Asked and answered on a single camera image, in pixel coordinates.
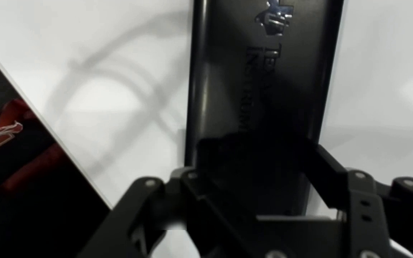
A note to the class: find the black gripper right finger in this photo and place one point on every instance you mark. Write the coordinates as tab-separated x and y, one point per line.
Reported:
383	216

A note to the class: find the black calculator with cover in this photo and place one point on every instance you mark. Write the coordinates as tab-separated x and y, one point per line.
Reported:
264	81

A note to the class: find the black and red backpack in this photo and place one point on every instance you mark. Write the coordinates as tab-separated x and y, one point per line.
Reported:
20	181

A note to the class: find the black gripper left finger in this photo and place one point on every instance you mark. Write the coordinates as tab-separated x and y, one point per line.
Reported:
178	216

